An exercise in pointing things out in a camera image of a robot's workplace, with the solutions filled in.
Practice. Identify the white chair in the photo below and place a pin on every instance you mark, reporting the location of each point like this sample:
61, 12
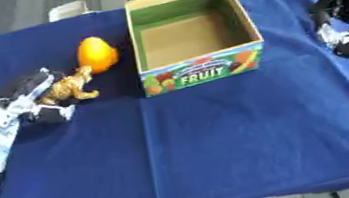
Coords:
68, 10

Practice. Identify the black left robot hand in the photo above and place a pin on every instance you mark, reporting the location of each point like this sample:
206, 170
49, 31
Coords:
33, 84

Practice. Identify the orange toy fruit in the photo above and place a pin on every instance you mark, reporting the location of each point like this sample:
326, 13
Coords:
96, 54

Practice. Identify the cardboard box with green inside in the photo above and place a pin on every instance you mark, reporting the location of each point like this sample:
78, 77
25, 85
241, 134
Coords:
193, 38

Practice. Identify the tan toy animal figure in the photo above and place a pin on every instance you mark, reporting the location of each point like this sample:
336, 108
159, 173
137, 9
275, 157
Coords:
68, 87

